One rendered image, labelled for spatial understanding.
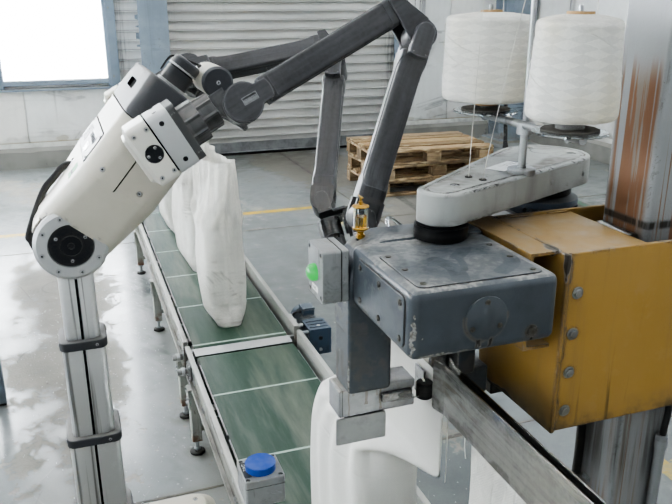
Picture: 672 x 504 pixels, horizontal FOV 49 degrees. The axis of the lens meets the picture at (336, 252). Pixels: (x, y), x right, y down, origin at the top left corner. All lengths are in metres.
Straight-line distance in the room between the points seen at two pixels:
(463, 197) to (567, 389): 0.36
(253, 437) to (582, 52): 1.70
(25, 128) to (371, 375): 7.63
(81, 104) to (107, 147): 7.07
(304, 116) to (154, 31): 2.03
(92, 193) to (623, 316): 1.06
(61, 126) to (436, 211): 7.68
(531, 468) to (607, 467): 0.46
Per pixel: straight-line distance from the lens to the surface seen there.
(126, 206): 1.63
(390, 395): 1.35
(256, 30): 8.81
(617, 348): 1.33
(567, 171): 1.47
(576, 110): 1.18
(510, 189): 1.31
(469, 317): 1.05
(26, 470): 3.21
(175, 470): 3.05
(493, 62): 1.38
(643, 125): 1.35
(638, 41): 1.37
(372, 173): 1.51
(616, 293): 1.28
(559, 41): 1.18
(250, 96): 1.45
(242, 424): 2.55
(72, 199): 1.67
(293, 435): 2.48
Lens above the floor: 1.71
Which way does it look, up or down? 19 degrees down
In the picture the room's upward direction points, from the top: straight up
